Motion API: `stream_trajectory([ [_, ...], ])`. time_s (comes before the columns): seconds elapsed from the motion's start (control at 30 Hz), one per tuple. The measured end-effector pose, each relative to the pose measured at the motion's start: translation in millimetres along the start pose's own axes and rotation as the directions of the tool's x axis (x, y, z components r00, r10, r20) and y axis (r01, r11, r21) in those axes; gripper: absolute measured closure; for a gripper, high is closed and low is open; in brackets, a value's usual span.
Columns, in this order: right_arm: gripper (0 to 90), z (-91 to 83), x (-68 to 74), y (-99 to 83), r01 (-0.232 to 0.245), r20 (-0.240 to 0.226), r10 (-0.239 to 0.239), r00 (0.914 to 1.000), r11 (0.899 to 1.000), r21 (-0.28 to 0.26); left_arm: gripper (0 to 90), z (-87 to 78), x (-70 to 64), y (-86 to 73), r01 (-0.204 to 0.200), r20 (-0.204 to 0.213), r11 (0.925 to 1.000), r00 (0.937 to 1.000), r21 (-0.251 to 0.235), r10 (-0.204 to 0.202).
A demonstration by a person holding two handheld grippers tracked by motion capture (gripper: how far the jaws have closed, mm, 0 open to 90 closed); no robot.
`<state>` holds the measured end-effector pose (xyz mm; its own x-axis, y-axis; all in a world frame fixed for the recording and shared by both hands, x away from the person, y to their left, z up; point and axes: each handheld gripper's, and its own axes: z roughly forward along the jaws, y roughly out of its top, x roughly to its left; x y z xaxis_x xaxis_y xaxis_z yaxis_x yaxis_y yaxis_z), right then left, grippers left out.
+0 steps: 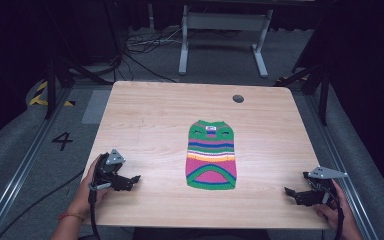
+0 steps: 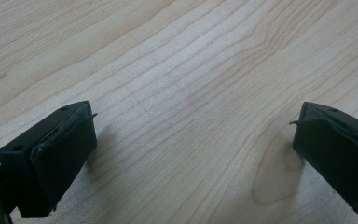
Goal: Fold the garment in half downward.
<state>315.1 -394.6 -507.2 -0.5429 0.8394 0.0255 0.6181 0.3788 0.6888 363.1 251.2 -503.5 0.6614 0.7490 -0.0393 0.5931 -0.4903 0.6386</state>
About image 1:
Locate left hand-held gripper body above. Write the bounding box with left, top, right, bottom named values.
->
left=94, top=148, right=135, bottom=193

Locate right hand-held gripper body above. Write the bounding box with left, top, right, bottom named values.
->
left=294, top=165, right=349, bottom=208

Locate person's right hand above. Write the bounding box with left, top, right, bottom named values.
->
left=314, top=179, right=355, bottom=233

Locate person's left hand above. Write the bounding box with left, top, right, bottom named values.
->
left=74, top=154, right=112, bottom=219

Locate striped knitted pet sweater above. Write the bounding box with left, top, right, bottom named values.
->
left=185, top=119, right=238, bottom=191

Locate yellow black floor tape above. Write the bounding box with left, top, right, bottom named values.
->
left=28, top=80, right=77, bottom=108

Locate black metal stand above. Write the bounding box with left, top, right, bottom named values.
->
left=273, top=61, right=332, bottom=128
left=44, top=54, right=115, bottom=121

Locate silver metal floor rail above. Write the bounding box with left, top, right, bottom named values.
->
left=301, top=91, right=381, bottom=240
left=0, top=87, right=73, bottom=240

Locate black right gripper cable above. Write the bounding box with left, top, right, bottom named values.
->
left=326, top=188, right=346, bottom=240

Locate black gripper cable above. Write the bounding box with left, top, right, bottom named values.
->
left=326, top=188, right=346, bottom=240
left=88, top=182, right=102, bottom=240

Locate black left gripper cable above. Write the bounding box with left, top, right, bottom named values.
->
left=88, top=182, right=102, bottom=240

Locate red bracelet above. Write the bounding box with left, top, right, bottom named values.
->
left=57, top=211, right=86, bottom=223

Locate black floor cable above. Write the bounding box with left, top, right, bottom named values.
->
left=0, top=168, right=87, bottom=240

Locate bundle of floor cables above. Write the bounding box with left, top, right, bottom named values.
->
left=113, top=26, right=184, bottom=84

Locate white metal table frame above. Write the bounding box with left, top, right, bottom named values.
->
left=178, top=4, right=275, bottom=80

